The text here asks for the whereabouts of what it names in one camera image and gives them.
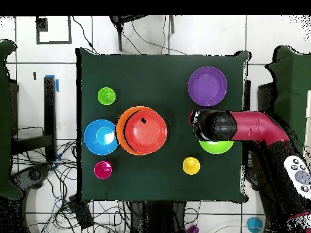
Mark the black floor frame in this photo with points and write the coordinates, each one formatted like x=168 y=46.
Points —
x=41 y=24

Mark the black table frame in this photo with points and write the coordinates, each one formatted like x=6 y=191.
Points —
x=266 y=97
x=49 y=109

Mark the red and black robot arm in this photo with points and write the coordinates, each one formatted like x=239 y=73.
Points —
x=255 y=126

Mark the green bowl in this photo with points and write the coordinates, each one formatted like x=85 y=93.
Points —
x=216 y=146

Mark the light blue bowl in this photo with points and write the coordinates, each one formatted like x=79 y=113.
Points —
x=92 y=145

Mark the large yellow-orange bowl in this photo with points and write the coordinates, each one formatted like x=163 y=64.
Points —
x=120 y=131

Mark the purple cup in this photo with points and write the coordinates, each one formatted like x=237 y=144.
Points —
x=193 y=230

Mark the green cup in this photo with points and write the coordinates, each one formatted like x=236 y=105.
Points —
x=107 y=98

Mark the dark green tablecloth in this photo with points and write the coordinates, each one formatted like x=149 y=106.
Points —
x=158 y=72

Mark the blue cup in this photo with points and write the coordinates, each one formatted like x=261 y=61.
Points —
x=254 y=224

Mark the purple bowl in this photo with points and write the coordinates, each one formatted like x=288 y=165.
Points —
x=207 y=86

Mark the red cup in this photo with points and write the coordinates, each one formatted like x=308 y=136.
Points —
x=102 y=171

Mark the yellow cup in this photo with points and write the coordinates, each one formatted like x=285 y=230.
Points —
x=191 y=167

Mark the orange-red shallow bowl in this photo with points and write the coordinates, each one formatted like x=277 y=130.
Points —
x=145 y=133

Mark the green cloth side table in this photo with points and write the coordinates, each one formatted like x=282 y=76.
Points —
x=291 y=85
x=4 y=121

